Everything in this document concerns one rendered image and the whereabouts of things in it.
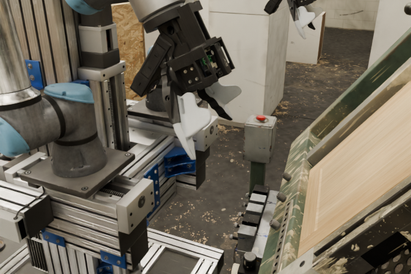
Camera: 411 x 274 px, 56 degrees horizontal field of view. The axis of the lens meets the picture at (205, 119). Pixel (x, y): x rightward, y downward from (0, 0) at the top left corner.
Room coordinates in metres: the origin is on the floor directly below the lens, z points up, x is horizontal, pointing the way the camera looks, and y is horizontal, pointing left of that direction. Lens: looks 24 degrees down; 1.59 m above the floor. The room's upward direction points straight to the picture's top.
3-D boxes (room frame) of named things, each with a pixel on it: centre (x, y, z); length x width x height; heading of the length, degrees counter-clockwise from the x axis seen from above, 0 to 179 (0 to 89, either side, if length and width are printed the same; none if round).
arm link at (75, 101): (0.94, 0.36, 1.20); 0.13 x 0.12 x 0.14; 143
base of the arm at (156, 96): (1.40, 0.16, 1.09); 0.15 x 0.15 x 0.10
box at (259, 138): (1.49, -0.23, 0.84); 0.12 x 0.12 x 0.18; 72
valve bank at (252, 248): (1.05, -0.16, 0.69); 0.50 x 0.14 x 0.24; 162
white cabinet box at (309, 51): (6.01, -1.51, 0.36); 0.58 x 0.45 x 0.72; 67
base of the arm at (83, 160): (0.94, 0.35, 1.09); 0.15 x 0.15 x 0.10
